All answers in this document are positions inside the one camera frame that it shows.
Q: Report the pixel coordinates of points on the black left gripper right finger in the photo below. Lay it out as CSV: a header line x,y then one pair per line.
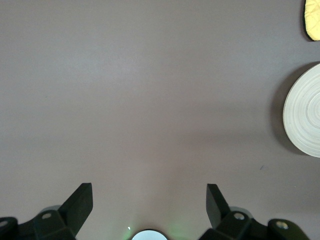
x,y
220,215

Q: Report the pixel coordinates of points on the brown table cover sheet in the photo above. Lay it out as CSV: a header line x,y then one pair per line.
x,y
125,100

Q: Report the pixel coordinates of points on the round wooden plate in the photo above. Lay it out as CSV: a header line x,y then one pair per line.
x,y
305,112

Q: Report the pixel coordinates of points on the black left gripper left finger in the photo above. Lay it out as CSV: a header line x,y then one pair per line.
x,y
75,212

